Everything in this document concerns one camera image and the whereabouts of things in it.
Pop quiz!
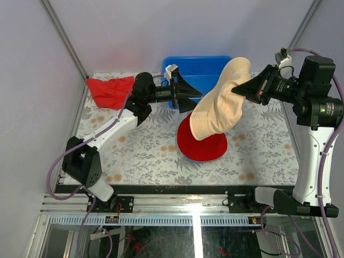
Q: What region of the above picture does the purple cable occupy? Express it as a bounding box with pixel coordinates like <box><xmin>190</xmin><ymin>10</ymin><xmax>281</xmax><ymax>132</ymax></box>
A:
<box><xmin>47</xmin><ymin>74</ymin><xmax>164</xmax><ymax>258</ymax></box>
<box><xmin>260</xmin><ymin>47</ymin><xmax>344</xmax><ymax>258</ymax></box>

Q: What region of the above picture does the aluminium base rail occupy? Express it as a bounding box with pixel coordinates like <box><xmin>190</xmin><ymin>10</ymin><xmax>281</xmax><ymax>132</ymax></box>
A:
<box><xmin>40</xmin><ymin>194</ymin><xmax>231</xmax><ymax>216</ymax></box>

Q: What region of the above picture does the blue plastic bin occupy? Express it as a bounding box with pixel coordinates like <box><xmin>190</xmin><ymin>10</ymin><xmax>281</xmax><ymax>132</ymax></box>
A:
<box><xmin>161</xmin><ymin>56</ymin><xmax>232</xmax><ymax>109</ymax></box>

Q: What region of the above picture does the blue bucket hat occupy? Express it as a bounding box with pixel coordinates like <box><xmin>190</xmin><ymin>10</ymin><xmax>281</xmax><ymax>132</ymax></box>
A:
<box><xmin>186</xmin><ymin>158</ymin><xmax>208</xmax><ymax>164</ymax></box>

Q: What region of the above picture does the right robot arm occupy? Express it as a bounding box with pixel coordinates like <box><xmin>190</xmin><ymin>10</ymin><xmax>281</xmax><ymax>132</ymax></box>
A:
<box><xmin>232</xmin><ymin>55</ymin><xmax>343</xmax><ymax>218</ymax></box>

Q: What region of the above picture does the left aluminium frame post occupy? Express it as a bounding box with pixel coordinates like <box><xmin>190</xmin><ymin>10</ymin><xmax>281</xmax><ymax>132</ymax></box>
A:
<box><xmin>41</xmin><ymin>0</ymin><xmax>90</xmax><ymax>81</ymax></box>

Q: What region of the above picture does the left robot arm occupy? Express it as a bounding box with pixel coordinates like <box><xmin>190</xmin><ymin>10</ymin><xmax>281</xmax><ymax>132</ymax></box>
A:
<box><xmin>62</xmin><ymin>64</ymin><xmax>202</xmax><ymax>212</ymax></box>

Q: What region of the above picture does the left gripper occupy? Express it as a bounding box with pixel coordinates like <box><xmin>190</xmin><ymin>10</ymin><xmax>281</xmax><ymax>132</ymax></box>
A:
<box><xmin>146</xmin><ymin>71</ymin><xmax>202</xmax><ymax>112</ymax></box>

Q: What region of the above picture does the right aluminium frame post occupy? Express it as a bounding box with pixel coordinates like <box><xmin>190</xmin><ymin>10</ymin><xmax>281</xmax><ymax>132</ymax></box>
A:
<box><xmin>271</xmin><ymin>0</ymin><xmax>322</xmax><ymax>80</ymax></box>

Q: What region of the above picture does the red hat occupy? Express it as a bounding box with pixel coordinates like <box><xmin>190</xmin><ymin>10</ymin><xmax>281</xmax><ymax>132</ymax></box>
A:
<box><xmin>176</xmin><ymin>114</ymin><xmax>228</xmax><ymax>162</ymax></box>

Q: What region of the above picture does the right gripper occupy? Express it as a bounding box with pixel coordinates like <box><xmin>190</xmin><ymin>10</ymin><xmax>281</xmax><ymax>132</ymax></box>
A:
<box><xmin>232</xmin><ymin>63</ymin><xmax>307</xmax><ymax>105</ymax></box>

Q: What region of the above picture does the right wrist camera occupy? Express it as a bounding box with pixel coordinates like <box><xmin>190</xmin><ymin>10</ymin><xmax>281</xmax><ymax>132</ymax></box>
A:
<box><xmin>275</xmin><ymin>48</ymin><xmax>292</xmax><ymax>69</ymax></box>

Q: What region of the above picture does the red cloth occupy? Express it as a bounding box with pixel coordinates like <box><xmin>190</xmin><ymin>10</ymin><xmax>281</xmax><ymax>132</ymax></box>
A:
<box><xmin>85</xmin><ymin>76</ymin><xmax>135</xmax><ymax>110</ymax></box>

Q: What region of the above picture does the beige bucket hat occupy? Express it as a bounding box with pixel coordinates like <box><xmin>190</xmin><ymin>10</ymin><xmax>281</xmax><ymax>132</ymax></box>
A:
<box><xmin>189</xmin><ymin>57</ymin><xmax>251</xmax><ymax>141</ymax></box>

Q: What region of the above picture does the aluminium frame post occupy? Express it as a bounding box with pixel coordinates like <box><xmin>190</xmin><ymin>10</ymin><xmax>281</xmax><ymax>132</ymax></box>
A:
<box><xmin>271</xmin><ymin>0</ymin><xmax>322</xmax><ymax>80</ymax></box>
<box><xmin>41</xmin><ymin>0</ymin><xmax>90</xmax><ymax>81</ymax></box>

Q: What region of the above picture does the floral table mat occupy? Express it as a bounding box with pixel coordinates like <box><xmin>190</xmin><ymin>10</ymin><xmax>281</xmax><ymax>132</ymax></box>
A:
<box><xmin>63</xmin><ymin>71</ymin><xmax>300</xmax><ymax>186</ymax></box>

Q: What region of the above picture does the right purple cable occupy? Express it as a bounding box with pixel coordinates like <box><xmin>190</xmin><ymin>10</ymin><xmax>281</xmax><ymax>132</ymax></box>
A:
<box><xmin>260</xmin><ymin>47</ymin><xmax>344</xmax><ymax>258</ymax></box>

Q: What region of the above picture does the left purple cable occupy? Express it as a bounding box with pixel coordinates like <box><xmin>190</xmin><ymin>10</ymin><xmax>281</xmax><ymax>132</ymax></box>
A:
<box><xmin>47</xmin><ymin>74</ymin><xmax>164</xmax><ymax>258</ymax></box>

